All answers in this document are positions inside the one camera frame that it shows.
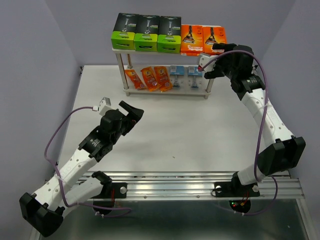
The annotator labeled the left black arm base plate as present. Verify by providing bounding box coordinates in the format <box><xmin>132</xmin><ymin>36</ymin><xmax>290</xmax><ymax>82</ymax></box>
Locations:
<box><xmin>99</xmin><ymin>182</ymin><xmax>128</xmax><ymax>199</ymax></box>

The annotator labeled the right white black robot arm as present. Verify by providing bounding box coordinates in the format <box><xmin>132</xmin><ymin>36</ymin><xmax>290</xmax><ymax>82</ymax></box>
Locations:
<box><xmin>198</xmin><ymin>43</ymin><xmax>306</xmax><ymax>197</ymax></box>

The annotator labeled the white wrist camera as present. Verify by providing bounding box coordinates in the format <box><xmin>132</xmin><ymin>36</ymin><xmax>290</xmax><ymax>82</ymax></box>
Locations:
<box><xmin>92</xmin><ymin>97</ymin><xmax>113</xmax><ymax>117</ymax></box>
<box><xmin>197</xmin><ymin>53</ymin><xmax>216</xmax><ymax>72</ymax></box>

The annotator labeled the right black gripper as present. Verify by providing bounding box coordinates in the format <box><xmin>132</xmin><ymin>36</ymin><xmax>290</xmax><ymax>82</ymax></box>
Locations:
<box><xmin>203</xmin><ymin>41</ymin><xmax>238</xmax><ymax>80</ymax></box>

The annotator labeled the blue clear razor blister pack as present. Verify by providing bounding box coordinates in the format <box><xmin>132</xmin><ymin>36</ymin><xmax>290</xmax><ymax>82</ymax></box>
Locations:
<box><xmin>169</xmin><ymin>65</ymin><xmax>185</xmax><ymax>90</ymax></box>

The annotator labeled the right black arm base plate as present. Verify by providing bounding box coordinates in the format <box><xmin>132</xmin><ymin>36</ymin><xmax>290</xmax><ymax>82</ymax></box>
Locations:
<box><xmin>211</xmin><ymin>181</ymin><xmax>260</xmax><ymax>199</ymax></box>

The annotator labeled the orange Gillette Fusion pack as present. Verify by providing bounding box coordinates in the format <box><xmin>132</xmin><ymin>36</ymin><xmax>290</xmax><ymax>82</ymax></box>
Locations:
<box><xmin>202</xmin><ymin>26</ymin><xmax>227</xmax><ymax>55</ymax></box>
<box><xmin>180</xmin><ymin>24</ymin><xmax>204</xmax><ymax>57</ymax></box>

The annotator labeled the white two-tier shelf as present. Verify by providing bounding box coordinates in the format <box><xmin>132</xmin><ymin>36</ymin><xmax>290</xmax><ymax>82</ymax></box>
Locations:
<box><xmin>113</xmin><ymin>49</ymin><xmax>214</xmax><ymax>99</ymax></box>

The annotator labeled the orange BIC razor bag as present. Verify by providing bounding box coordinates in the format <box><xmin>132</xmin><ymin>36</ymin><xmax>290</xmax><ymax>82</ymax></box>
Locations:
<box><xmin>124</xmin><ymin>69</ymin><xmax>146</xmax><ymax>90</ymax></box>
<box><xmin>140</xmin><ymin>66</ymin><xmax>160</xmax><ymax>92</ymax></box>
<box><xmin>154</xmin><ymin>66</ymin><xmax>173</xmax><ymax>92</ymax></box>

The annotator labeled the aluminium rail frame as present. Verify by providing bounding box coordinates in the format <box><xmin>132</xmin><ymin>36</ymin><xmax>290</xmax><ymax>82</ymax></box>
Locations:
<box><xmin>48</xmin><ymin>77</ymin><xmax>305</xmax><ymax>238</ymax></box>

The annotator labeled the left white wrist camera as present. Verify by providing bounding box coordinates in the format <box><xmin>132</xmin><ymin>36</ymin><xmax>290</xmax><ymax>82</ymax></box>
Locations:
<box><xmin>92</xmin><ymin>97</ymin><xmax>113</xmax><ymax>117</ymax></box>

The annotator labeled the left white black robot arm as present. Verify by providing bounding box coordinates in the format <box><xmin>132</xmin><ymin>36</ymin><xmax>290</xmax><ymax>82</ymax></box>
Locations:
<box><xmin>19</xmin><ymin>97</ymin><xmax>144</xmax><ymax>237</ymax></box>

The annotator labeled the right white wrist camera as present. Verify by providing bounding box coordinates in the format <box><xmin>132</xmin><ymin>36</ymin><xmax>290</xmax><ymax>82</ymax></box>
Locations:
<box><xmin>197</xmin><ymin>53</ymin><xmax>216</xmax><ymax>72</ymax></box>

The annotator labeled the black green razor box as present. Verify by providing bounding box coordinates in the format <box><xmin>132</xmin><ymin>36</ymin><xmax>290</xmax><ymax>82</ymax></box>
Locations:
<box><xmin>110</xmin><ymin>13</ymin><xmax>140</xmax><ymax>50</ymax></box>
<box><xmin>157</xmin><ymin>16</ymin><xmax>182</xmax><ymax>54</ymax></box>

